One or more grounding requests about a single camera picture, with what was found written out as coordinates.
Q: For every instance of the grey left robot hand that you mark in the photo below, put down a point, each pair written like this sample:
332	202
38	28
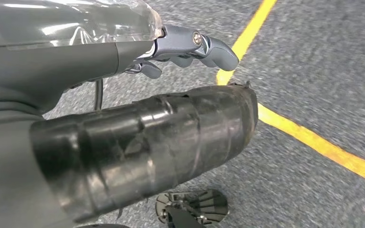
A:
44	63

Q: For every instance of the black robot leg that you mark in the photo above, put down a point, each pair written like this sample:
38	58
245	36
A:
138	148

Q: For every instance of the yellow floor tape square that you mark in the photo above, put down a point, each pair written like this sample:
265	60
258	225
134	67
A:
311	140

